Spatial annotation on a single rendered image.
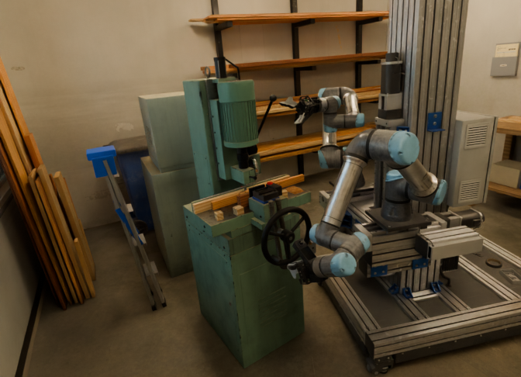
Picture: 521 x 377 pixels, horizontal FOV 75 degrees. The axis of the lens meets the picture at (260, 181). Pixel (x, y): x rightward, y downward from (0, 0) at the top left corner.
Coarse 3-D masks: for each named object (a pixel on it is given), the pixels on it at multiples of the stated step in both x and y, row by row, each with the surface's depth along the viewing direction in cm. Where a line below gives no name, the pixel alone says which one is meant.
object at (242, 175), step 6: (234, 168) 177; (240, 168) 175; (246, 168) 175; (252, 168) 174; (234, 174) 179; (240, 174) 173; (246, 174) 171; (252, 174) 173; (240, 180) 174; (246, 180) 172; (252, 180) 174
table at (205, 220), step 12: (288, 192) 184; (300, 192) 183; (288, 204) 177; (300, 204) 181; (204, 216) 163; (228, 216) 161; (240, 216) 161; (252, 216) 165; (288, 216) 166; (204, 228) 161; (216, 228) 155; (228, 228) 159
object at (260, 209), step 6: (252, 198) 165; (282, 198) 162; (252, 204) 164; (258, 204) 159; (264, 204) 157; (282, 204) 162; (252, 210) 166; (258, 210) 160; (264, 210) 156; (276, 210) 160; (258, 216) 162; (264, 216) 157; (270, 216) 159; (264, 222) 158
